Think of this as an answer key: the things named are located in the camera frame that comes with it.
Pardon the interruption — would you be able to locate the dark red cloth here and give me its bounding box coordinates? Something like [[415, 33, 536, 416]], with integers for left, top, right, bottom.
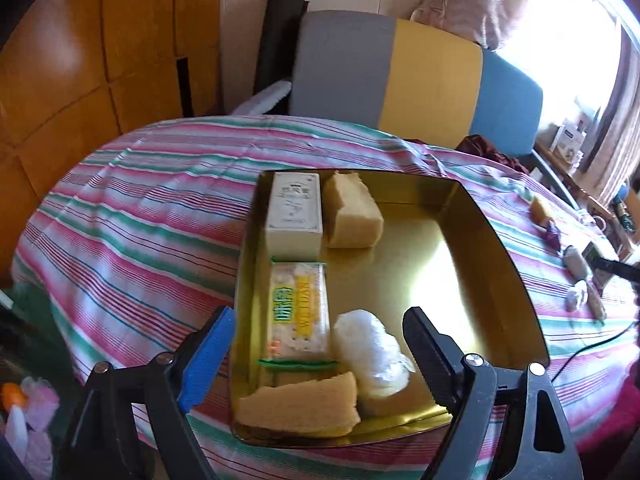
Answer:
[[456, 134, 531, 173]]

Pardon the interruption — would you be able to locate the wooden panelled wardrobe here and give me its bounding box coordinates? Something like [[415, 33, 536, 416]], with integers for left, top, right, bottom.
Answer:
[[0, 0, 223, 201]]

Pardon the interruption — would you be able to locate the white wrapped sweet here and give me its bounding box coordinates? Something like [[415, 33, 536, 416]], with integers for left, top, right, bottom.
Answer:
[[565, 282, 591, 311]]

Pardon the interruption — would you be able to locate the gold metal tin box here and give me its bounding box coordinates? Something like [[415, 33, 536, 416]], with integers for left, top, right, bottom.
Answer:
[[231, 170, 551, 450]]

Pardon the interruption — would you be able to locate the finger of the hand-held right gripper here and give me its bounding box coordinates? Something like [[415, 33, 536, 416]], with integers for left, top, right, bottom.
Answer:
[[592, 257, 640, 286]]

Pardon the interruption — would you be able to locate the green yellow cracker packet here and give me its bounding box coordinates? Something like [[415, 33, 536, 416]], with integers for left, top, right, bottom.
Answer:
[[259, 255, 337, 368]]

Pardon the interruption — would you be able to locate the wooden side desk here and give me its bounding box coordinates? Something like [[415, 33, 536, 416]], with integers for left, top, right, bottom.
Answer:
[[534, 140, 640, 256]]

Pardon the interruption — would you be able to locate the black rolled mat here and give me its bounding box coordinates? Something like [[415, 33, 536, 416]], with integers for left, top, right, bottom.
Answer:
[[254, 0, 308, 96]]

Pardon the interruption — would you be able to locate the rolled cream sock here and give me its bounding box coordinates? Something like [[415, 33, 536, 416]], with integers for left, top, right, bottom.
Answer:
[[564, 245, 590, 281]]

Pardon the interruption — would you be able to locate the pale patterned hanging cloth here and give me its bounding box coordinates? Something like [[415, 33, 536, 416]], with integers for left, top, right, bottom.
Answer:
[[410, 0, 531, 51]]

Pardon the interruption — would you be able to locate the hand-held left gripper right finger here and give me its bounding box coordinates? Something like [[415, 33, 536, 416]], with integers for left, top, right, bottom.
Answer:
[[402, 306, 586, 480]]

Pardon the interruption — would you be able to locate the orange fruit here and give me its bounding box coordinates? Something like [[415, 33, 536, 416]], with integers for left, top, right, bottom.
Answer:
[[0, 382, 27, 409]]

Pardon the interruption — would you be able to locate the small sponge cake piece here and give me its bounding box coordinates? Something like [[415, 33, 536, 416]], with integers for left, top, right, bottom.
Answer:
[[530, 195, 557, 226]]

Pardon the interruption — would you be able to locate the white printed carton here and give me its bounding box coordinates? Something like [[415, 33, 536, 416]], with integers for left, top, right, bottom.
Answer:
[[552, 119, 588, 163]]

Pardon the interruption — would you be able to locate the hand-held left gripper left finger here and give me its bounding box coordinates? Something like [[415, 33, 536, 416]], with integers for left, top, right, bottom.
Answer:
[[62, 305, 237, 480]]

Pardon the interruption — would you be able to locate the green bottle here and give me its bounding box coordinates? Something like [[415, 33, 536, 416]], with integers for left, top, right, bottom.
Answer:
[[612, 197, 638, 233]]

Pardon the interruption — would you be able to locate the grey yellow blue chair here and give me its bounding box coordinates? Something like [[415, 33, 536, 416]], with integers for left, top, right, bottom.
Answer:
[[235, 10, 545, 161]]

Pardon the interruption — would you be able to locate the white plastic bundle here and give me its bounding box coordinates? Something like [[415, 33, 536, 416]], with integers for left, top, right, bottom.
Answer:
[[332, 309, 416, 398]]

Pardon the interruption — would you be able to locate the sponge cake slice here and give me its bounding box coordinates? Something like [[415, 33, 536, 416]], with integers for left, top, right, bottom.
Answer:
[[235, 370, 362, 438]]

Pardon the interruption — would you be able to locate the striped tablecloth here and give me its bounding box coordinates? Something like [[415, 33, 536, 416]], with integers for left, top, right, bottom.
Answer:
[[11, 115, 640, 466]]

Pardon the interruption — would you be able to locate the black cable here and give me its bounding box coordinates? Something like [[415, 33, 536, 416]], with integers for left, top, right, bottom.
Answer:
[[550, 317, 640, 381]]

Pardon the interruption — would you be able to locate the sponge cake block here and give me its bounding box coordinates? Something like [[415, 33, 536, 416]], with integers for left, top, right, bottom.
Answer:
[[322, 170, 385, 250]]

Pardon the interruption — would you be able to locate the pink window curtain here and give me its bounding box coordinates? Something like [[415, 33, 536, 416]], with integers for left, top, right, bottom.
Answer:
[[582, 25, 640, 201]]

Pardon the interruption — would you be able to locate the white carton box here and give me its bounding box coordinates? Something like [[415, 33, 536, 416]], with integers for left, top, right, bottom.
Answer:
[[265, 172, 325, 258]]

